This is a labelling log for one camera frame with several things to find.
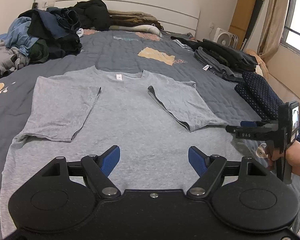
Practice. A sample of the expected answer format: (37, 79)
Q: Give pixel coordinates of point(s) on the grey printed quilt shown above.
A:
(120, 52)

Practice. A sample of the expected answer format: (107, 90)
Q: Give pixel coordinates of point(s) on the stack of folded dark clothes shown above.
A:
(222, 57)

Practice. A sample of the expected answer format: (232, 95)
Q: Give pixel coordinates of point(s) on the tan cushion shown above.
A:
(257, 60)

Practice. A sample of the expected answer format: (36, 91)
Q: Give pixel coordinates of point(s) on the black cylinder device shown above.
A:
(35, 5)

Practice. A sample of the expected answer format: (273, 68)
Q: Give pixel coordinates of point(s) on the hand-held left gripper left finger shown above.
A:
(111, 160)

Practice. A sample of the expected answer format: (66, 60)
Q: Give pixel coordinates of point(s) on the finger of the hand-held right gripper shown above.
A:
(250, 133)
(247, 124)

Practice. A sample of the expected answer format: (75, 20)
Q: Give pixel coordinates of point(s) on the grey t-shirt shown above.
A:
(130, 120)

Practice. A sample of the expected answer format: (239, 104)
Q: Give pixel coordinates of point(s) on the pile of unfolded clothes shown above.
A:
(40, 35)

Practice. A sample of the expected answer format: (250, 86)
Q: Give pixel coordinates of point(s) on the white box fan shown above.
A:
(223, 37)

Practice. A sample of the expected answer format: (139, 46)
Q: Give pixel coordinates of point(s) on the black flat board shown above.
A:
(255, 22)

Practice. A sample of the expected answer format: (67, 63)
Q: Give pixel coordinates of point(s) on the folded olive brown blankets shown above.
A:
(132, 17)

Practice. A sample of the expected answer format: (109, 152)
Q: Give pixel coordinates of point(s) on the brown cardboard sheet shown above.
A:
(242, 10)

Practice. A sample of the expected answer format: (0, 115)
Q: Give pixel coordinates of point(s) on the beige curtain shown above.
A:
(272, 17)

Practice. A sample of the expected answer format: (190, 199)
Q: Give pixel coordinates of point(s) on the cream bolster pillow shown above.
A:
(142, 28)

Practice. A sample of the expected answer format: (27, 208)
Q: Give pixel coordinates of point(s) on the black puffy jacket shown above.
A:
(95, 12)

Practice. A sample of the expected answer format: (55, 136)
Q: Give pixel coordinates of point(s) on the navy dotted garment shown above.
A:
(260, 95)

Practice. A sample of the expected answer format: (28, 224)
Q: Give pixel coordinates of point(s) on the white sock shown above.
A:
(80, 32)

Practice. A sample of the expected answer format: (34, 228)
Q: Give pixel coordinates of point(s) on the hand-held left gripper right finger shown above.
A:
(197, 161)

